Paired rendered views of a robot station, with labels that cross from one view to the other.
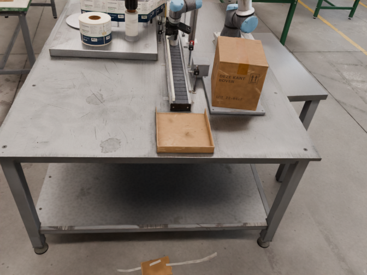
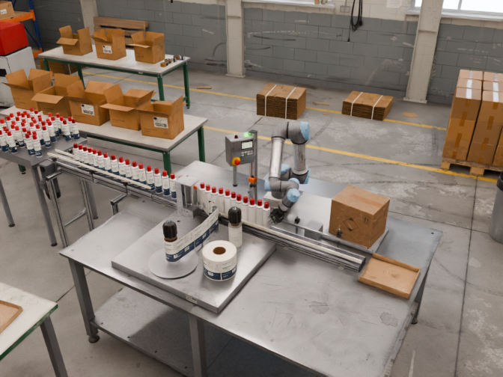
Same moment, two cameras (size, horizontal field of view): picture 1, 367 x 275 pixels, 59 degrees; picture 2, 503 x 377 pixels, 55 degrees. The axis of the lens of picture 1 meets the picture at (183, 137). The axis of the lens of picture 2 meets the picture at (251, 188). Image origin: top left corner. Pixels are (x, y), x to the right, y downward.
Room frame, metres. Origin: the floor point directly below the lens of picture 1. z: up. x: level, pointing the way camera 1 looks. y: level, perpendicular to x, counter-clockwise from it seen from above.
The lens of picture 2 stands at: (0.43, 2.27, 2.81)
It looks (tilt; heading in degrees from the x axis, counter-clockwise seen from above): 31 degrees down; 310
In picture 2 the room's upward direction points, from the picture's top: straight up
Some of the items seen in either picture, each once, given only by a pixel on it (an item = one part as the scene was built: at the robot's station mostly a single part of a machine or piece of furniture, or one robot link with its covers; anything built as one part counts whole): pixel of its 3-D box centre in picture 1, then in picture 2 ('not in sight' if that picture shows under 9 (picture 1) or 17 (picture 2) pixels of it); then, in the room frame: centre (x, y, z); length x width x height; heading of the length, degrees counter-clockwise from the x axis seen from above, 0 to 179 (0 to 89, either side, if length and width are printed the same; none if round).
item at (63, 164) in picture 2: not in sight; (108, 214); (3.61, 0.39, 0.47); 1.17 x 0.38 x 0.94; 9
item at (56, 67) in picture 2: not in sight; (62, 60); (8.97, -2.42, 0.19); 0.64 x 0.54 x 0.37; 109
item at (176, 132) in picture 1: (183, 128); (389, 274); (1.24, 0.01, 0.85); 0.30 x 0.26 x 0.04; 9
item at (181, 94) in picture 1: (171, 39); (248, 224); (2.22, 0.16, 0.86); 1.65 x 0.08 x 0.04; 9
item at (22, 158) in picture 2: not in sight; (43, 182); (4.57, 0.44, 0.46); 0.73 x 0.62 x 0.93; 9
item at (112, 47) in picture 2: not in sight; (108, 44); (6.64, -1.91, 0.97); 0.42 x 0.39 x 0.37; 103
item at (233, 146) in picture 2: not in sight; (239, 149); (2.34, 0.10, 1.38); 0.17 x 0.10 x 0.19; 64
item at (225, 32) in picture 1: (231, 31); (281, 188); (2.25, -0.25, 0.96); 0.15 x 0.15 x 0.10
